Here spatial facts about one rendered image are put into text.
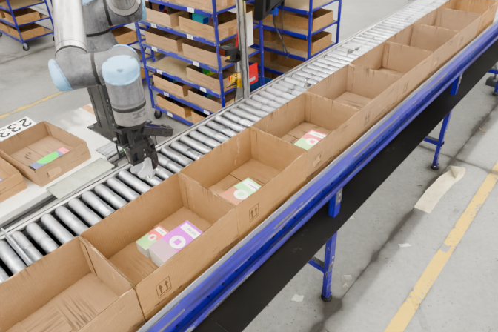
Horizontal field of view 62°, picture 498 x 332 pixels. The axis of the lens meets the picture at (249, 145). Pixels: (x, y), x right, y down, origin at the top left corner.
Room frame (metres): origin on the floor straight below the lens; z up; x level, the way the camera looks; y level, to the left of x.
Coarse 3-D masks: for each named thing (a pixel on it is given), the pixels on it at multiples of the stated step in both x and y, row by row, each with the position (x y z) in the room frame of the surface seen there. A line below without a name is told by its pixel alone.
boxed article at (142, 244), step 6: (156, 228) 1.02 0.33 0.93; (162, 228) 1.02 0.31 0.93; (150, 234) 0.99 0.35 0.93; (156, 234) 0.99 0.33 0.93; (162, 234) 0.99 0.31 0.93; (138, 240) 0.97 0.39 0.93; (144, 240) 0.97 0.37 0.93; (150, 240) 0.97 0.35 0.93; (156, 240) 0.97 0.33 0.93; (138, 246) 0.96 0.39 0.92; (144, 246) 0.94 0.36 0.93; (144, 252) 0.94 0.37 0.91
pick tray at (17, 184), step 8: (0, 160) 1.64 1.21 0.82; (0, 168) 1.66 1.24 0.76; (8, 168) 1.60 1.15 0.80; (0, 176) 1.59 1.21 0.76; (8, 176) 1.59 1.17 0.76; (16, 176) 1.49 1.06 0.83; (0, 184) 1.44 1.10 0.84; (8, 184) 1.46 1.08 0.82; (16, 184) 1.48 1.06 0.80; (24, 184) 1.50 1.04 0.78; (0, 192) 1.42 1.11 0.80; (8, 192) 1.45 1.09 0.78; (16, 192) 1.47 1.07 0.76; (0, 200) 1.41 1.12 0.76
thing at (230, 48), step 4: (228, 44) 2.29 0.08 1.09; (232, 44) 2.29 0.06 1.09; (220, 48) 2.25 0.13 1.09; (224, 48) 2.24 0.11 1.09; (228, 48) 2.24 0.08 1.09; (232, 48) 2.25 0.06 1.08; (236, 48) 2.28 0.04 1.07; (220, 52) 2.24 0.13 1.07; (224, 52) 2.22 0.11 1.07; (228, 52) 2.23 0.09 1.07; (232, 52) 2.25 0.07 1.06; (236, 52) 2.27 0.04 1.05; (228, 56) 2.26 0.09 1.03; (232, 56) 2.27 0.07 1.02; (228, 60) 2.27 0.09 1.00; (232, 60) 2.27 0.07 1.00
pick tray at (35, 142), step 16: (32, 128) 1.90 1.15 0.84; (48, 128) 1.93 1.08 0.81; (0, 144) 1.76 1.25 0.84; (16, 144) 1.82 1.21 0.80; (32, 144) 1.87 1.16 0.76; (48, 144) 1.86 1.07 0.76; (64, 144) 1.85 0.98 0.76; (80, 144) 1.76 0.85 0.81; (16, 160) 1.59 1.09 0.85; (32, 160) 1.72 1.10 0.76; (64, 160) 1.62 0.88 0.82; (80, 160) 1.68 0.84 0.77; (32, 176) 1.53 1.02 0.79; (48, 176) 1.54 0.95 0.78
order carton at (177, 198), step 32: (160, 192) 1.12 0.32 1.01; (192, 192) 1.13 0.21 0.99; (96, 224) 0.94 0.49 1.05; (128, 224) 1.01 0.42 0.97; (160, 224) 1.08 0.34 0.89; (192, 224) 1.07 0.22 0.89; (224, 224) 0.94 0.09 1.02; (128, 256) 0.94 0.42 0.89; (192, 256) 0.84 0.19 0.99; (160, 288) 0.75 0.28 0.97
